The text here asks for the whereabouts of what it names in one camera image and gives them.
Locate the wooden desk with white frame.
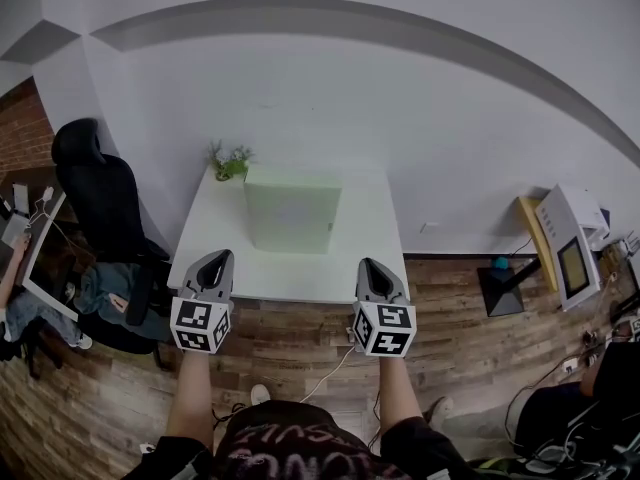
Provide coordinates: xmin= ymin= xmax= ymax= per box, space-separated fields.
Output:
xmin=0 ymin=182 xmax=80 ymax=323

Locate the person's black printed shirt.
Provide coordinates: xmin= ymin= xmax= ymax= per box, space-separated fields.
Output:
xmin=122 ymin=400 xmax=481 ymax=480

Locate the black pedestal stand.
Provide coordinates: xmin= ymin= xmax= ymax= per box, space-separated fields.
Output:
xmin=476 ymin=257 xmax=544 ymax=318

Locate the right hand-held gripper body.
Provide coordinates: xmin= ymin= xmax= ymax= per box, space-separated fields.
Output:
xmin=352 ymin=297 xmax=417 ymax=358

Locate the silver laptop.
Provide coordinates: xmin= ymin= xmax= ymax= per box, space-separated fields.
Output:
xmin=0 ymin=212 xmax=32 ymax=250

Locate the small potted flower plant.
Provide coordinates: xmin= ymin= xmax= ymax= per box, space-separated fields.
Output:
xmin=207 ymin=140 xmax=255 ymax=183

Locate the pale green box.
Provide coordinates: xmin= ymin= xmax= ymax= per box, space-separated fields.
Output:
xmin=243 ymin=166 xmax=345 ymax=255

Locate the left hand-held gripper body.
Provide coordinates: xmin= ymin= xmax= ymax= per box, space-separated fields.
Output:
xmin=169 ymin=290 xmax=235 ymax=355

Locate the teal jacket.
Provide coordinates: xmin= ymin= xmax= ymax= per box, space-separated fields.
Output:
xmin=79 ymin=261 xmax=151 ymax=329

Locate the black office chair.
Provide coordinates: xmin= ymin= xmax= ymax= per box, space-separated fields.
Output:
xmin=51 ymin=117 xmax=174 ymax=369

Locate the person's right forearm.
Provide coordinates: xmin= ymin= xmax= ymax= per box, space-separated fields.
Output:
xmin=377 ymin=355 xmax=426 ymax=432

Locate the white machine with screen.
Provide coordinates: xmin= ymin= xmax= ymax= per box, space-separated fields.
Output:
xmin=534 ymin=183 xmax=611 ymax=313

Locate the white cable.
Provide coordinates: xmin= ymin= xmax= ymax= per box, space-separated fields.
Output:
xmin=299 ymin=345 xmax=357 ymax=404

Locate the person's left forearm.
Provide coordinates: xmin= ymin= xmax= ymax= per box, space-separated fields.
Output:
xmin=164 ymin=351 xmax=215 ymax=457

